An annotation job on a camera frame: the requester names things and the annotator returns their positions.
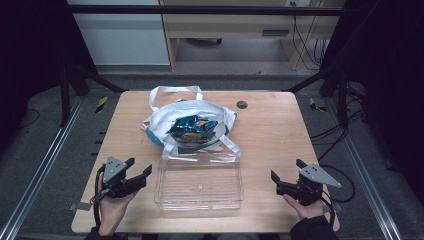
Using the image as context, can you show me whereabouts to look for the white tote bag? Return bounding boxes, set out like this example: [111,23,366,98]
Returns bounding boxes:
[140,85,242,162]

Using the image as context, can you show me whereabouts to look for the clear plastic container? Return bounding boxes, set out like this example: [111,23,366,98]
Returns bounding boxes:
[153,152,245,212]

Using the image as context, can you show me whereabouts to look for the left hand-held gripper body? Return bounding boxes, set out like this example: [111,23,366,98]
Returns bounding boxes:
[99,155,148,200]

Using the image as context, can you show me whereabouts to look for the blue snack packet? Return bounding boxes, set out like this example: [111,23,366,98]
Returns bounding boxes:
[165,114,220,145]

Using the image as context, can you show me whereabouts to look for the black metal stand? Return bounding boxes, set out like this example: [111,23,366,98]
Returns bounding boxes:
[58,62,129,128]
[282,64,352,131]

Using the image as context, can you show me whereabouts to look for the white cabinet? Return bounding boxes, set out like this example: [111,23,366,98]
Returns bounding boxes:
[66,0,171,67]

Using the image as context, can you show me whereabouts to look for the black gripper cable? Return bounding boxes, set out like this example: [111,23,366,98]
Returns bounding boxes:
[92,164,109,231]
[318,163,357,231]

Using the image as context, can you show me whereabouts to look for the black horizontal metal bar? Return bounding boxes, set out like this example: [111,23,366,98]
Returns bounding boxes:
[64,4,349,17]

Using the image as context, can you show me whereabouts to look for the yellow black striped tape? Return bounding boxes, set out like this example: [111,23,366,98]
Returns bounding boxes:
[307,97,328,113]
[95,95,110,114]

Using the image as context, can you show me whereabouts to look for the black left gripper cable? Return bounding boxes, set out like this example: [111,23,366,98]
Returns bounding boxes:
[92,164,109,231]

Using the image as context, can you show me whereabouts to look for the aluminium floor rail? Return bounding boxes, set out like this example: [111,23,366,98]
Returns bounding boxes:
[323,96,405,240]
[0,95,85,240]

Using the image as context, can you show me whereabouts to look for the black hanging desk cables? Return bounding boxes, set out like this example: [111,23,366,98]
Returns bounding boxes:
[291,14,330,72]

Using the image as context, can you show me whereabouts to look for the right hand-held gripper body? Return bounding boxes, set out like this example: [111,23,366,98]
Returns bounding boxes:
[275,162,343,207]

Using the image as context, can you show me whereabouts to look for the person's right hand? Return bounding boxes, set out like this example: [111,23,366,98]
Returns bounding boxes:
[282,194,327,222]

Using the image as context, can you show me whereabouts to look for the black curtain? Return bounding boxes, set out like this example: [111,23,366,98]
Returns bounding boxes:
[0,0,98,151]
[319,0,424,204]

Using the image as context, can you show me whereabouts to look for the grey tape piece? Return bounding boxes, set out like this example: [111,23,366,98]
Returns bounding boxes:
[322,202,345,214]
[67,201,93,212]

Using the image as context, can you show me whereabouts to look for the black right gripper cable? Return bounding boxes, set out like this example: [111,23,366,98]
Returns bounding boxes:
[318,163,357,231]

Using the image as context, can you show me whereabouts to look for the black floor cables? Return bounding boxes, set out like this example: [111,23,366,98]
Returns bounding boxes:
[309,108,368,163]

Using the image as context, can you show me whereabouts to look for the person's left hand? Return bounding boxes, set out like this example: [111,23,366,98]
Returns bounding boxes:
[97,189,138,237]

